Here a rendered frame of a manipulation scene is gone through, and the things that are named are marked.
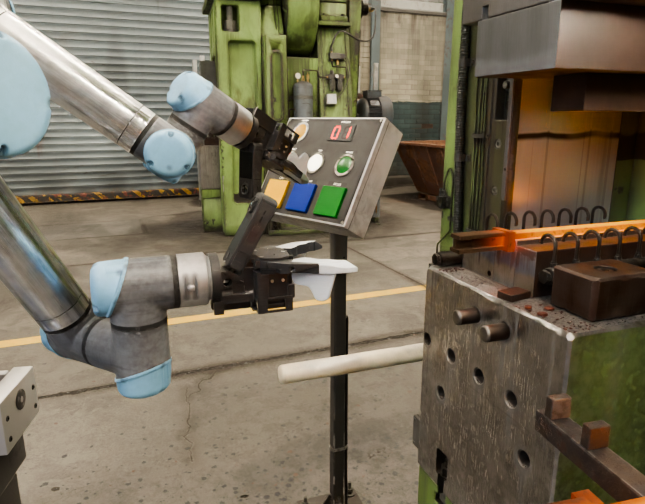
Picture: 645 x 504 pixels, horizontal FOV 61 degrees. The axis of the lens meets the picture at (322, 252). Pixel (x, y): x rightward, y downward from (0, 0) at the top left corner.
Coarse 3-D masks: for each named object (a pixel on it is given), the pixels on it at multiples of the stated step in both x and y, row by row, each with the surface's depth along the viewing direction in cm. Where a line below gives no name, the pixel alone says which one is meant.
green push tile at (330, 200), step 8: (328, 192) 129; (336, 192) 127; (344, 192) 126; (320, 200) 129; (328, 200) 128; (336, 200) 126; (320, 208) 128; (328, 208) 127; (336, 208) 125; (328, 216) 126; (336, 216) 125
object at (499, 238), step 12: (492, 228) 94; (540, 228) 97; (552, 228) 97; (564, 228) 97; (576, 228) 97; (588, 228) 97; (600, 228) 98; (624, 228) 100; (456, 240) 89; (468, 240) 90; (480, 240) 91; (492, 240) 92; (504, 240) 92; (456, 252) 90; (468, 252) 90
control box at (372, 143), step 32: (320, 128) 140; (352, 128) 132; (384, 128) 127; (352, 160) 128; (384, 160) 129; (288, 192) 139; (320, 192) 131; (352, 192) 125; (320, 224) 130; (352, 224) 124
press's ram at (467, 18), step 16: (464, 0) 99; (480, 0) 95; (496, 0) 91; (512, 0) 87; (528, 0) 84; (544, 0) 81; (592, 0) 79; (608, 0) 79; (624, 0) 79; (640, 0) 79; (464, 16) 99; (480, 16) 95
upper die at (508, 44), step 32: (576, 0) 78; (480, 32) 95; (512, 32) 88; (544, 32) 81; (576, 32) 80; (608, 32) 82; (640, 32) 84; (480, 64) 96; (512, 64) 88; (544, 64) 82; (576, 64) 81; (608, 64) 83; (640, 64) 85
